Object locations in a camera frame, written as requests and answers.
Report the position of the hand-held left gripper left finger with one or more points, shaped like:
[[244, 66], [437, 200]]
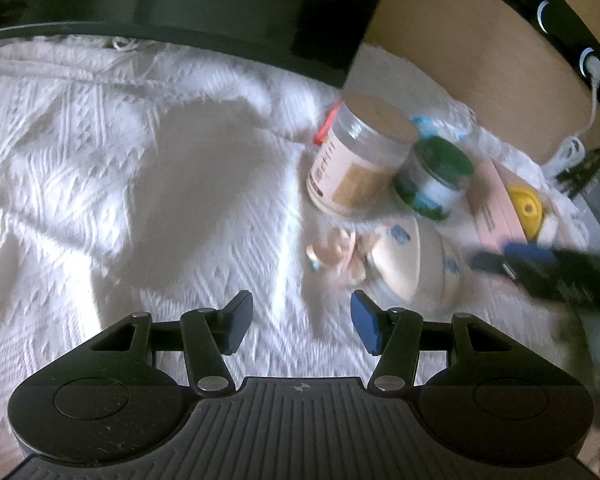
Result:
[[237, 325]]

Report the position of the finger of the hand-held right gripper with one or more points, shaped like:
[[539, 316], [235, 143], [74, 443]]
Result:
[[525, 255]]

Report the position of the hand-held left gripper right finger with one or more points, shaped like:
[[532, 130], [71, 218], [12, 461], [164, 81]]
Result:
[[365, 325]]

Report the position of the yellow plastic toy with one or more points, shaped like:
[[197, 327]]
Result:
[[525, 210]]

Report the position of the pink cardboard box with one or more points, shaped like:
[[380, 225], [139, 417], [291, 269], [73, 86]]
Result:
[[490, 210]]

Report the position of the beige zipper pouch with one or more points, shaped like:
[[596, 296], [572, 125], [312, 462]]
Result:
[[420, 265]]

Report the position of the small pink toy figure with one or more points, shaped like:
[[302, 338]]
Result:
[[332, 252]]

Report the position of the glass jar with green lid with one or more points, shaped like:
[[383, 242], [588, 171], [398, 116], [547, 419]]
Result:
[[432, 180]]

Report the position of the clear jar with tan lid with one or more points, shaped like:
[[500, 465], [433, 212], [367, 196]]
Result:
[[355, 160]]

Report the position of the blue face mask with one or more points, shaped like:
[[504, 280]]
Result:
[[422, 122]]

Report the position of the white textured blanket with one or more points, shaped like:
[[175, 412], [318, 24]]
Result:
[[130, 185]]

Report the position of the red printed packet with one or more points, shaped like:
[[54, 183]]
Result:
[[325, 122]]

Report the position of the black power strip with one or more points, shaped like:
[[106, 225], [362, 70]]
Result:
[[555, 15]]

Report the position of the black monitor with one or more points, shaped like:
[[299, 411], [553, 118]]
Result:
[[205, 5]]

